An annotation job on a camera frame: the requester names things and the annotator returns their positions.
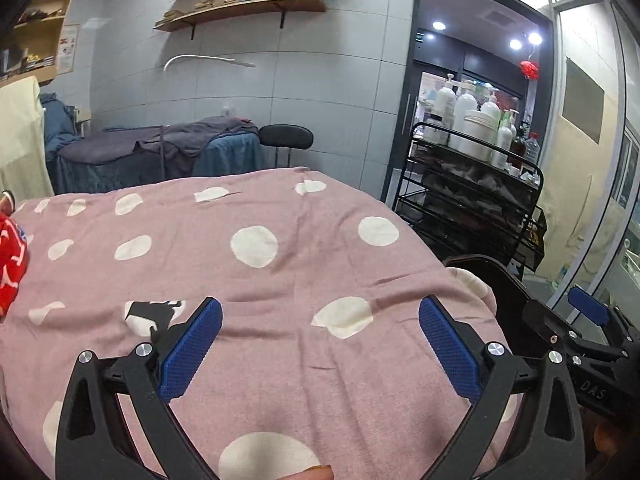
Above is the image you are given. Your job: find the wall poster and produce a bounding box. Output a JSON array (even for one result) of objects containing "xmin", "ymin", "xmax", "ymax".
[{"xmin": 55, "ymin": 24, "xmax": 80, "ymax": 75}]

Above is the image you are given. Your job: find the black round stool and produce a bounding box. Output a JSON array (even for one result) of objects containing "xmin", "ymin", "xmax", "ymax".
[{"xmin": 258, "ymin": 124, "xmax": 314, "ymax": 167}]

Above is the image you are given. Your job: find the white pump bottle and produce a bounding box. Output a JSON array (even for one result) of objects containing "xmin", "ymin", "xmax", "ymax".
[{"xmin": 430, "ymin": 74, "xmax": 457, "ymax": 145}]

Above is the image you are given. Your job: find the large white tub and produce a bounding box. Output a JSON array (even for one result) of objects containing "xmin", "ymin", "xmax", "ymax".
[{"xmin": 458, "ymin": 110, "xmax": 497, "ymax": 162}]

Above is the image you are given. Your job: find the pink polka dot bedspread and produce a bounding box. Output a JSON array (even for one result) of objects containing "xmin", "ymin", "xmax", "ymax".
[{"xmin": 1, "ymin": 168, "xmax": 503, "ymax": 479}]

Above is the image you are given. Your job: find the cream cloth covered chair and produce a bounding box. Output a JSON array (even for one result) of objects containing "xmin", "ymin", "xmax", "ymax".
[{"xmin": 0, "ymin": 76, "xmax": 54, "ymax": 202}]

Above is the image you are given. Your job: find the dark brown bottle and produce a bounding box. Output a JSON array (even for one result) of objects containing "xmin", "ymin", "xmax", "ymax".
[{"xmin": 508, "ymin": 126, "xmax": 526, "ymax": 169}]

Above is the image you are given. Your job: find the wooden cubby shelf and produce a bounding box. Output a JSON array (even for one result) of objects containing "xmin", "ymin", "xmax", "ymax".
[{"xmin": 1, "ymin": 0, "xmax": 73, "ymax": 87}]

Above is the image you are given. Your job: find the red patterned cloth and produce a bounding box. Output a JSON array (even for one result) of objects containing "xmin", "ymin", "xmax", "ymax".
[{"xmin": 0, "ymin": 190, "xmax": 29, "ymax": 318}]

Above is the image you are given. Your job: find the dark brown trash bin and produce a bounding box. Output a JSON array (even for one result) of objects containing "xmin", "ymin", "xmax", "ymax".
[{"xmin": 444, "ymin": 255, "xmax": 538, "ymax": 356}]

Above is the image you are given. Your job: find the massage bed with blue covers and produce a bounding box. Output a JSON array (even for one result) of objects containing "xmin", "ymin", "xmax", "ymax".
[{"xmin": 39, "ymin": 93, "xmax": 265, "ymax": 195}]

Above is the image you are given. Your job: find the person's left hand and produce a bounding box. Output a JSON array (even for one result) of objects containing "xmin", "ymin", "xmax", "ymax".
[{"xmin": 279, "ymin": 465, "xmax": 334, "ymax": 480}]

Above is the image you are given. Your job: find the black wire shelf cart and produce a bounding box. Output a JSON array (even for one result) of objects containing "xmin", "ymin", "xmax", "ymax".
[{"xmin": 393, "ymin": 122, "xmax": 547, "ymax": 275}]

